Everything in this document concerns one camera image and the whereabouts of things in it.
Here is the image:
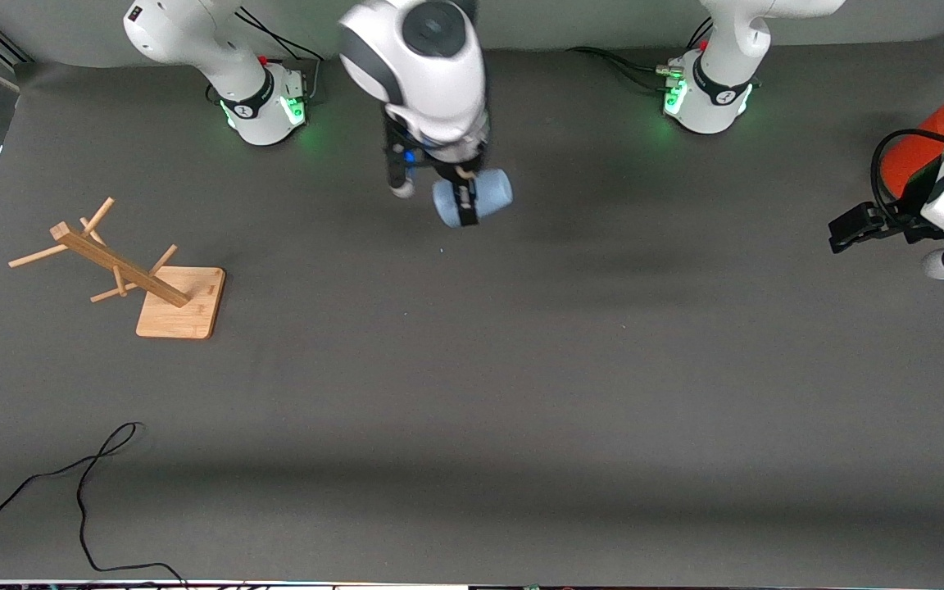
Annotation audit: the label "wooden cup rack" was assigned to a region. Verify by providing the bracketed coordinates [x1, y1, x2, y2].
[9, 197, 227, 340]

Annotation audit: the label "black right base cables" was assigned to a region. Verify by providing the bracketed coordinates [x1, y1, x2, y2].
[234, 7, 327, 106]

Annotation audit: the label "black left base cables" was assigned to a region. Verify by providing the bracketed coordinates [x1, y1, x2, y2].
[566, 16, 715, 91]

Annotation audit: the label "black base cables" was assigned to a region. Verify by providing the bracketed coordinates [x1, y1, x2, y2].
[566, 16, 715, 91]
[234, 7, 327, 106]

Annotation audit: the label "thin black loose cable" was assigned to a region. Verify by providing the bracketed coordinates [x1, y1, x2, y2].
[0, 422, 190, 590]

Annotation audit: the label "orange cylindrical can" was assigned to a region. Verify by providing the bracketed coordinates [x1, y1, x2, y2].
[882, 80, 944, 200]

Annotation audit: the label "light blue cup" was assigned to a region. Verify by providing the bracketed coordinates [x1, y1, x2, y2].
[433, 168, 514, 229]

